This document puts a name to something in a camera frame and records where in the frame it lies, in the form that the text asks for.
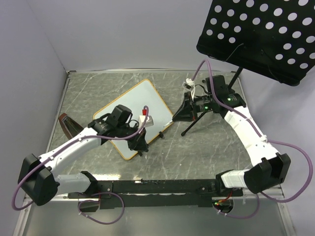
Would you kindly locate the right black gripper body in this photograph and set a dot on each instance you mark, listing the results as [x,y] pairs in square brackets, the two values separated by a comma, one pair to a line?
[202,104]

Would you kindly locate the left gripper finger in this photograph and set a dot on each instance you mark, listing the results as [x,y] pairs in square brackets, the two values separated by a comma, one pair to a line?
[134,143]
[143,146]

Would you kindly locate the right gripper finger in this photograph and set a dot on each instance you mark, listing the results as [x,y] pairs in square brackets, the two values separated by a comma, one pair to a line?
[187,102]
[183,114]

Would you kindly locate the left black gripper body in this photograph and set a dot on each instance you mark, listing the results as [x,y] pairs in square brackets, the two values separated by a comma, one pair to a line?
[125,130]

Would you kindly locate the yellow framed whiteboard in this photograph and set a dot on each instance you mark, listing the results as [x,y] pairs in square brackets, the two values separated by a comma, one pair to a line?
[135,99]

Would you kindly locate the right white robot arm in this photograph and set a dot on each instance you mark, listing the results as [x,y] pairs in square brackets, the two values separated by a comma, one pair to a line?
[269,167]

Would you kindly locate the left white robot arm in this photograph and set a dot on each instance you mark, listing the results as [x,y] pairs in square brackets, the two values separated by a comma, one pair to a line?
[40,177]

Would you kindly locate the brown whiteboard eraser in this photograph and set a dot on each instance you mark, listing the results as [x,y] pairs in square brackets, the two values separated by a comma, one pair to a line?
[69,126]

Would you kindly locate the black base crossbar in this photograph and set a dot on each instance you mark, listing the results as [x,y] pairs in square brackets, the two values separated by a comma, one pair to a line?
[157,193]

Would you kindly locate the black perforated music stand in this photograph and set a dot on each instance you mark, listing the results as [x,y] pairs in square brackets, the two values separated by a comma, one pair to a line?
[273,38]

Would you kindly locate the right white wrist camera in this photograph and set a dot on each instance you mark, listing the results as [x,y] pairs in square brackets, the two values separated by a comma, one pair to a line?
[189,86]

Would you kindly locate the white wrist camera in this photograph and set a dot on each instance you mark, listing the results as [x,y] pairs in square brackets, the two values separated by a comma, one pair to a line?
[145,119]
[189,86]

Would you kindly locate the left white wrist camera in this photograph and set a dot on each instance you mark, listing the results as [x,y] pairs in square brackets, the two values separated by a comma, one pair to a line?
[145,119]

